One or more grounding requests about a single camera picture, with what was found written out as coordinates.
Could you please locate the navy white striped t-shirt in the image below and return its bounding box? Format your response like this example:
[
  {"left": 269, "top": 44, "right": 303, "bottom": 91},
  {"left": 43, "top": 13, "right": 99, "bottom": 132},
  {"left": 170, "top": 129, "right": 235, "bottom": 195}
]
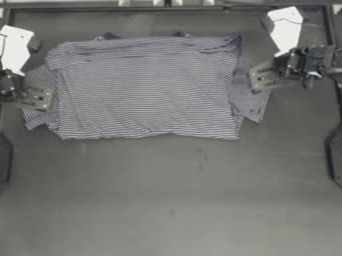
[{"left": 20, "top": 30, "right": 274, "bottom": 142}]

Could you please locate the black rounded side bracket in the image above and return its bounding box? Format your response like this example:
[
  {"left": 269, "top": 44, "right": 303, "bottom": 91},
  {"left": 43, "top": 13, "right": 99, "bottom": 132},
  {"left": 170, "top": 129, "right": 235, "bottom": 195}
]
[
  {"left": 326, "top": 128, "right": 342, "bottom": 188},
  {"left": 0, "top": 133, "right": 13, "bottom": 184}
]

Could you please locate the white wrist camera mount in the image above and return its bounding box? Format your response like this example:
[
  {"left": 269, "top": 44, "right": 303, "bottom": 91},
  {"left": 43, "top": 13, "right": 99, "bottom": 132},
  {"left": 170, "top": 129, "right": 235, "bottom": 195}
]
[
  {"left": 266, "top": 5, "right": 306, "bottom": 58},
  {"left": 0, "top": 24, "right": 36, "bottom": 77}
]

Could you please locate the black table frame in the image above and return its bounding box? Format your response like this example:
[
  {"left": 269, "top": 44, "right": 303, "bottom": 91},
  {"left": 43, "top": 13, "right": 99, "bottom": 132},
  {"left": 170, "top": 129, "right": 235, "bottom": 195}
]
[{"left": 0, "top": 1, "right": 342, "bottom": 114}]

